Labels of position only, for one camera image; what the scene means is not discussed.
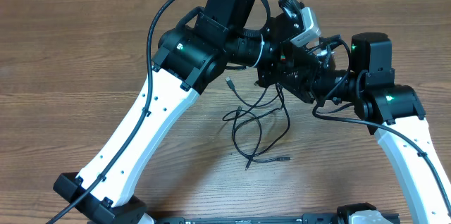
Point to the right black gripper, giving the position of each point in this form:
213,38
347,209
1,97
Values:
308,89

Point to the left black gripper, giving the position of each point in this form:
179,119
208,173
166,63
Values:
285,60

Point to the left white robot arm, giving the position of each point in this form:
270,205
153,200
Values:
189,57

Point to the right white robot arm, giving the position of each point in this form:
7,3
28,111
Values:
355,83

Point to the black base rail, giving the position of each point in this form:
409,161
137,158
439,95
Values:
351,213

